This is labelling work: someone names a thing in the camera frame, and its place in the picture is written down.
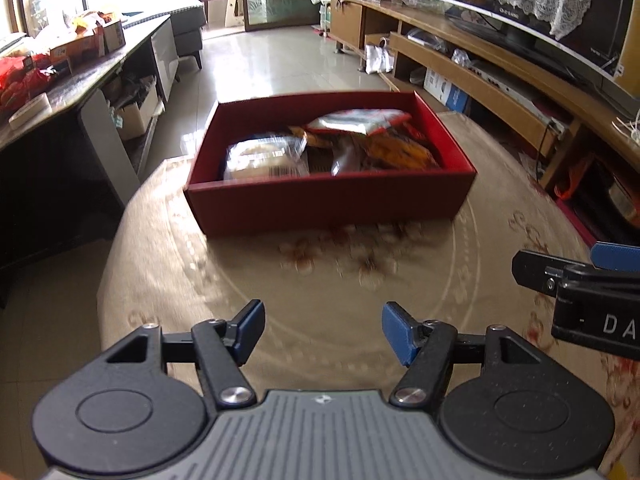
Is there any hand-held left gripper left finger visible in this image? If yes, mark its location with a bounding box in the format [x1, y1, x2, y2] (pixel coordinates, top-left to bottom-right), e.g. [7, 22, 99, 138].
[65, 299, 267, 411]

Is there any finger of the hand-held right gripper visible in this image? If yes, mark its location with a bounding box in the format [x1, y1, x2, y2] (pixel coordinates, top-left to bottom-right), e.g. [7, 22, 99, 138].
[512, 250, 576, 293]
[590, 241, 640, 272]

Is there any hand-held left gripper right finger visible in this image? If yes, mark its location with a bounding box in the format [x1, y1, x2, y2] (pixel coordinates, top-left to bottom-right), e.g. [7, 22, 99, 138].
[382, 301, 596, 408]

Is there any red cardboard box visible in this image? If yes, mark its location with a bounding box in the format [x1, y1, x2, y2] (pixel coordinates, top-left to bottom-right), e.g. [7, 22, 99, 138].
[183, 91, 477, 237]

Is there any clear round pastry packet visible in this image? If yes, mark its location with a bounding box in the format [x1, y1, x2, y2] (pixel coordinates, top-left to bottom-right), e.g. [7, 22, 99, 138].
[222, 135, 310, 181]

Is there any clear yellow puffed snack packet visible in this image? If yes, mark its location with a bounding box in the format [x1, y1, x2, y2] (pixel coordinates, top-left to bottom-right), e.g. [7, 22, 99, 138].
[330, 130, 443, 176]

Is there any yellow wafer packet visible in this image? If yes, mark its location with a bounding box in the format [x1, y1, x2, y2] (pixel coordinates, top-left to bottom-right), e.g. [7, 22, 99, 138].
[287, 126, 333, 150]

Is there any red snack packet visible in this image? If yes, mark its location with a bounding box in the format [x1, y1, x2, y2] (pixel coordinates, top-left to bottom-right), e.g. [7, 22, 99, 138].
[306, 109, 413, 137]

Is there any orange plastic bag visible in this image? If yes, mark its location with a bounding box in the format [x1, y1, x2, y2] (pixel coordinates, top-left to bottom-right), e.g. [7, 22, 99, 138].
[555, 152, 596, 201]

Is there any white set-top device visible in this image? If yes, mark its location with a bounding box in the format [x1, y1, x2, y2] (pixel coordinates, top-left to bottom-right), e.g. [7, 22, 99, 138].
[470, 62, 566, 133]

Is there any blue box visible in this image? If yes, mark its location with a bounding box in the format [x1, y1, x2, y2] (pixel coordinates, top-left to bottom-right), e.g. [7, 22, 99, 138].
[446, 85, 472, 113]

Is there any curved television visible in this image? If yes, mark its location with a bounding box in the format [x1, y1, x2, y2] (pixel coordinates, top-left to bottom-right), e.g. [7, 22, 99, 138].
[432, 0, 640, 116]

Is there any white appliance box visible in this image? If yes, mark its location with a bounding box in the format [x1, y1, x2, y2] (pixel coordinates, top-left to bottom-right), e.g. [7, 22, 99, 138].
[424, 67, 453, 103]

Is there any dark long side table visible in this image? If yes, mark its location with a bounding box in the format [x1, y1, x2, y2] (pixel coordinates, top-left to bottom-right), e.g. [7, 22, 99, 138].
[0, 15, 206, 306]

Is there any open cardboard box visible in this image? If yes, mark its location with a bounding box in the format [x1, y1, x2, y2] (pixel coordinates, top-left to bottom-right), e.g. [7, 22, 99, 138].
[112, 87, 161, 141]

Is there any grey sofa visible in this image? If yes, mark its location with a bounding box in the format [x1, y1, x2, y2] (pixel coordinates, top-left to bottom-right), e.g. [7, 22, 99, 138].
[170, 0, 207, 70]

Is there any white flat container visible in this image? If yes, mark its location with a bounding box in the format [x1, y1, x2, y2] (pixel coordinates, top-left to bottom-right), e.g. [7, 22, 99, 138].
[9, 95, 52, 126]

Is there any wooden television cabinet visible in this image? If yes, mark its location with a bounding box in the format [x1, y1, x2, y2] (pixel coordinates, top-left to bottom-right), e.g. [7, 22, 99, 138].
[327, 0, 640, 196]

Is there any small cardboard box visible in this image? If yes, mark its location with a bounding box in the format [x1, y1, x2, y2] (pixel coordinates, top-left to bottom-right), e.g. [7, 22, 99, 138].
[102, 19, 127, 53]

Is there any orange cardboard box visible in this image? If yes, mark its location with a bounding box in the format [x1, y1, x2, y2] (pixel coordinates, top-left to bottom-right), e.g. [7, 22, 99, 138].
[50, 15, 106, 61]

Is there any red plastic bag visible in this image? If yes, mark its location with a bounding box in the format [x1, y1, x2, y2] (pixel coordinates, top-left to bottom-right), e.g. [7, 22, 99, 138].
[0, 55, 61, 113]

